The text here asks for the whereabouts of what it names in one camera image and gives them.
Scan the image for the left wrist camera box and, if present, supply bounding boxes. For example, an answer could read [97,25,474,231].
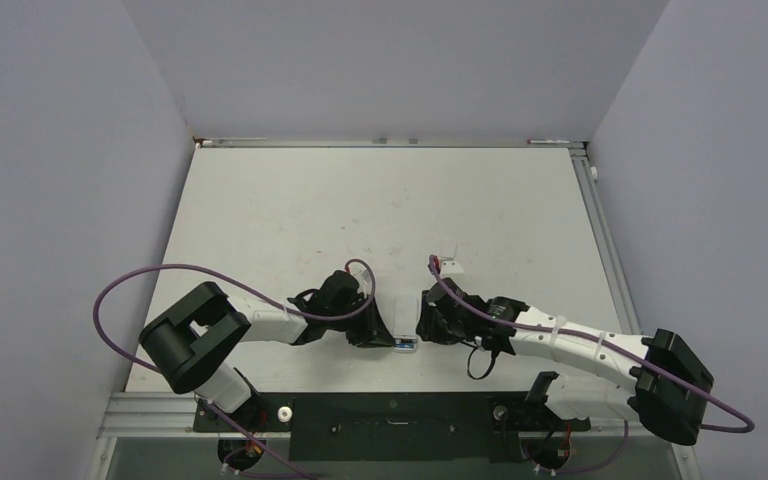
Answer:
[349,269,371,288]

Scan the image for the white battery compartment cover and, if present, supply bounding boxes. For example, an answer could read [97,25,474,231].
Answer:
[438,242,458,261]

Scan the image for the aluminium frame rail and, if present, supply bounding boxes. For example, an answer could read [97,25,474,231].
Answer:
[569,143,641,334]
[194,137,587,150]

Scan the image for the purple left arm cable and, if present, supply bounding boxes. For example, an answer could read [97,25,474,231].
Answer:
[93,258,377,382]

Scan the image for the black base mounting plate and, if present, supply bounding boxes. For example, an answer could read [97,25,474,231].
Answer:
[193,391,591,463]

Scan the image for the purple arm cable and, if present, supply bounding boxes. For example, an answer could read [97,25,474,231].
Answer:
[93,258,377,382]
[428,254,756,435]

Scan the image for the aluminium frame rail right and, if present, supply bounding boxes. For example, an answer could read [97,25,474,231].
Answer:
[569,143,641,334]

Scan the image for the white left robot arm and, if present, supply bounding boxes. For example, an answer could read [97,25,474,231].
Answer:
[139,270,395,430]

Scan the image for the white air conditioner remote control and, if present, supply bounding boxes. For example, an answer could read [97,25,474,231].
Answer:
[391,296,420,353]

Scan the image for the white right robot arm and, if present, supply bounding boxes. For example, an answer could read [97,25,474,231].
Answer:
[417,278,714,445]

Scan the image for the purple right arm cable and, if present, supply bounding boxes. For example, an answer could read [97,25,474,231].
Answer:
[428,254,756,435]

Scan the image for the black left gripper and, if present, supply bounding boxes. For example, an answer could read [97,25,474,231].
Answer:
[326,293,394,347]

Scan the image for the aluminium frame rail back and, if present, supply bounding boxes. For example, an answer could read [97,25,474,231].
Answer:
[194,137,587,150]

